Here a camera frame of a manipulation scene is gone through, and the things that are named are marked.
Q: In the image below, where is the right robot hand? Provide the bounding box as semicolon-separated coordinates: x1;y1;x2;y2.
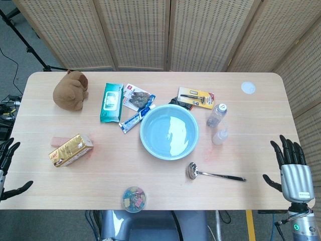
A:
262;135;315;203

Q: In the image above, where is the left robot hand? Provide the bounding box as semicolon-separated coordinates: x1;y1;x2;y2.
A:
0;137;34;201

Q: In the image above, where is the metal ladle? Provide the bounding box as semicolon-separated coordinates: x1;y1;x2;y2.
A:
186;162;247;182

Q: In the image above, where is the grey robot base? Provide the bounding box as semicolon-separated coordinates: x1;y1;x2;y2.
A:
100;210;209;241

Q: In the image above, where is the clear plastic bottle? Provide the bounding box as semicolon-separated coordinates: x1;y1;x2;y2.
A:
206;103;228;128

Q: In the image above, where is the light blue bowl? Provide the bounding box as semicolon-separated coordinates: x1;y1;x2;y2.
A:
139;104;200;161

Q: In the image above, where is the pink eraser block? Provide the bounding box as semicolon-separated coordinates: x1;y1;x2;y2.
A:
51;137;69;147

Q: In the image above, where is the gold foil box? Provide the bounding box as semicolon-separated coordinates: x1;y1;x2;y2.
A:
48;134;95;168

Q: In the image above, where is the small clear squeeze bottle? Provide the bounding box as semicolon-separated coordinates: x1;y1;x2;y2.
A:
212;123;229;146

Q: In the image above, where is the brown plush toy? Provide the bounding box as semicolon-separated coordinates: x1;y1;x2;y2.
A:
52;70;89;111

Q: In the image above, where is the white round table cap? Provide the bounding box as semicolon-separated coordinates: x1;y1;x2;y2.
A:
241;81;257;95

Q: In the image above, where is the black tripod stand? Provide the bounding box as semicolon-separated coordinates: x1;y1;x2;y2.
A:
0;9;70;73

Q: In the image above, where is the green wet wipes pack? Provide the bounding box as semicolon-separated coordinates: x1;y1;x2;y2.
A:
100;83;124;124

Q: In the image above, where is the yellow carded razor pack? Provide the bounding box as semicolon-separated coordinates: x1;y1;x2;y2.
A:
177;86;215;110

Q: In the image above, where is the blue white toothpaste tube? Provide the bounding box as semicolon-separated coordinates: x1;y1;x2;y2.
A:
118;104;156;135

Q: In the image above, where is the tub of coloured binder clips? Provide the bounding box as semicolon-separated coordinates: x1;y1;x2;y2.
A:
121;186;148;213

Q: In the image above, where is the black flat pack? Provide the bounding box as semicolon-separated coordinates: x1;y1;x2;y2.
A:
169;96;194;111

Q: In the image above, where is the woven folding screen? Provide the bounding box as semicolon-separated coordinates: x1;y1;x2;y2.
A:
14;0;321;241

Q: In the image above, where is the cable bundle on floor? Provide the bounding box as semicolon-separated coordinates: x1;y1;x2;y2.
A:
0;94;23;141

